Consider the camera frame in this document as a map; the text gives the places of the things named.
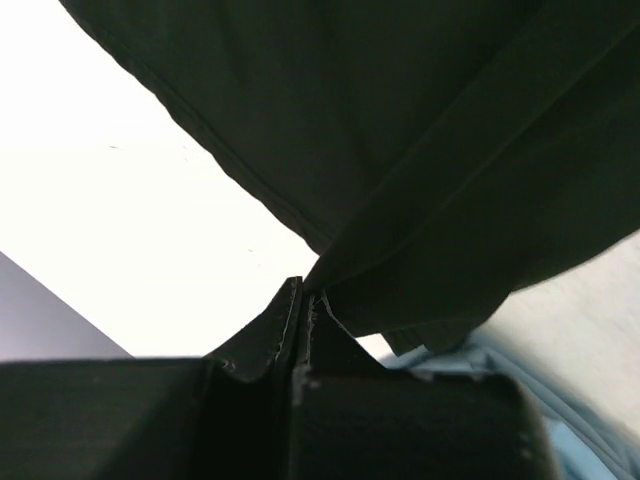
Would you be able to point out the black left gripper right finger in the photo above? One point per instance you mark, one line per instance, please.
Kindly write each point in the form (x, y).
(350, 417)

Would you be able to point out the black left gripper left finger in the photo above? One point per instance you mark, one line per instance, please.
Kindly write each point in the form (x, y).
(214, 417)

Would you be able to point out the black t shirt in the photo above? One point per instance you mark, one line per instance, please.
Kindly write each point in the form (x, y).
(437, 156)

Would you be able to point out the folded light blue t shirt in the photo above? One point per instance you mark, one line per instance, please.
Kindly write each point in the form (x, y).
(573, 343)

